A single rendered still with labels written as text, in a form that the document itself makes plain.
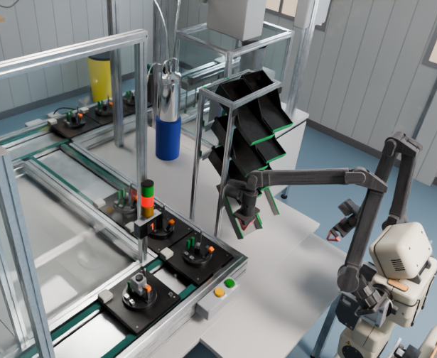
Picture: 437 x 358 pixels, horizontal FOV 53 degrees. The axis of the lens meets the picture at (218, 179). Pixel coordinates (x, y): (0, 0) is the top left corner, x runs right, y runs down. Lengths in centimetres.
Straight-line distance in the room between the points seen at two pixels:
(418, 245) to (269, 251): 78
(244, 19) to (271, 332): 175
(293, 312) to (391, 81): 315
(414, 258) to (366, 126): 331
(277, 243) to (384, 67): 281
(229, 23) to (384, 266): 172
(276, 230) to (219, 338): 74
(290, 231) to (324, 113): 291
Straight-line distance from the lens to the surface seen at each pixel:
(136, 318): 182
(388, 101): 479
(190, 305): 187
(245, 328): 195
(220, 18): 286
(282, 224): 244
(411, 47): 460
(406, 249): 173
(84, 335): 186
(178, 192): 255
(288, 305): 207
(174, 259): 201
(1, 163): 86
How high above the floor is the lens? 245
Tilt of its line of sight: 36 degrees down
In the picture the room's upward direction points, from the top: 7 degrees clockwise
